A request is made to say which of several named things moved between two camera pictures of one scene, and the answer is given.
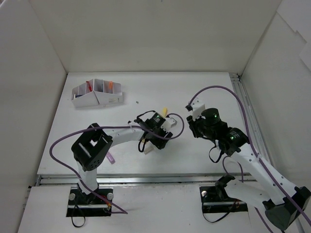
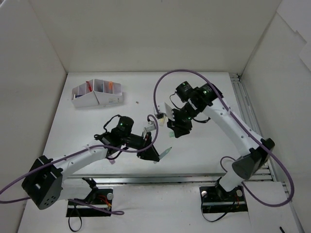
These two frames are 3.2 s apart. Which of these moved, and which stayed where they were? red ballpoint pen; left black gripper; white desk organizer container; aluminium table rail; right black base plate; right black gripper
Moved: left black gripper; right black gripper
Stayed: right black base plate; red ballpoint pen; aluminium table rail; white desk organizer container
